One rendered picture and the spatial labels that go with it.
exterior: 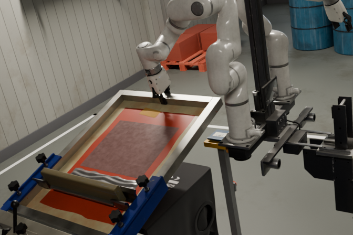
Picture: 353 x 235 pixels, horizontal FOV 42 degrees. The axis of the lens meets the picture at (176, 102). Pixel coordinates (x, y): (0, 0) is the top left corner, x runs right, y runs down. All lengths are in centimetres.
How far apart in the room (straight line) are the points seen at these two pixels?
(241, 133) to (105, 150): 59
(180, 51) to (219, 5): 495
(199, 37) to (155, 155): 529
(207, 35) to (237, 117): 516
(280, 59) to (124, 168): 86
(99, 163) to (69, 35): 389
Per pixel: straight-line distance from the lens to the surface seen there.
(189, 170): 211
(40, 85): 547
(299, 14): 669
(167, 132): 196
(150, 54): 196
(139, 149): 194
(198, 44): 707
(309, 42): 674
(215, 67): 170
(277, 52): 215
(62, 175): 184
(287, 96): 223
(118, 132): 210
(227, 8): 174
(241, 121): 184
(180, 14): 173
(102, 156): 201
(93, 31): 604
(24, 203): 200
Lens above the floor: 199
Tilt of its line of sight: 21 degrees down
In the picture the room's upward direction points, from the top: 11 degrees counter-clockwise
